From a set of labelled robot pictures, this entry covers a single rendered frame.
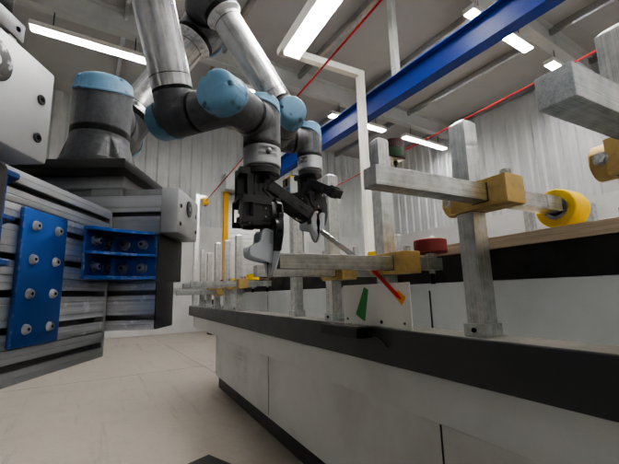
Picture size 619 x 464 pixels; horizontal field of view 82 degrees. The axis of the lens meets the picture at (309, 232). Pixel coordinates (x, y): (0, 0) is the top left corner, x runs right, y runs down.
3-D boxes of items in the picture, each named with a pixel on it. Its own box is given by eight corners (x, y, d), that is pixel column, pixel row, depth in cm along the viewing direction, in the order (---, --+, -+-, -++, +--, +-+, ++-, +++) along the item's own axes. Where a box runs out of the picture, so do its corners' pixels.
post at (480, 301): (491, 384, 59) (462, 115, 67) (473, 380, 62) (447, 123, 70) (504, 381, 61) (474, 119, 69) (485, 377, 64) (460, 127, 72)
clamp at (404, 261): (404, 272, 77) (402, 249, 78) (367, 276, 89) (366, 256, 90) (424, 272, 80) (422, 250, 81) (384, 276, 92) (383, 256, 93)
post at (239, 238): (236, 322, 190) (237, 234, 198) (234, 321, 193) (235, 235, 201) (242, 321, 192) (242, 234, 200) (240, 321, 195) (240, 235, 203)
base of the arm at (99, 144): (35, 165, 68) (40, 117, 70) (82, 188, 83) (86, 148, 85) (115, 164, 69) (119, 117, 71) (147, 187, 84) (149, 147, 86)
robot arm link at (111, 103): (59, 118, 70) (65, 56, 73) (79, 145, 83) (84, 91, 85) (126, 125, 74) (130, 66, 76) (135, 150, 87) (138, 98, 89)
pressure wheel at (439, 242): (434, 284, 82) (429, 234, 84) (409, 284, 89) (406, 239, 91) (458, 283, 86) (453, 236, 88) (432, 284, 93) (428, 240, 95)
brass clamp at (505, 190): (506, 201, 57) (502, 170, 58) (439, 217, 69) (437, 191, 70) (529, 204, 60) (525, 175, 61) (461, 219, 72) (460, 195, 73)
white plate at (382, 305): (411, 330, 74) (407, 282, 76) (343, 322, 97) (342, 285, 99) (413, 330, 75) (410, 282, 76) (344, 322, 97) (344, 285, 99)
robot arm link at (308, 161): (327, 158, 108) (309, 151, 102) (327, 173, 107) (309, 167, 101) (309, 165, 113) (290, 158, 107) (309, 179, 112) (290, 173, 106)
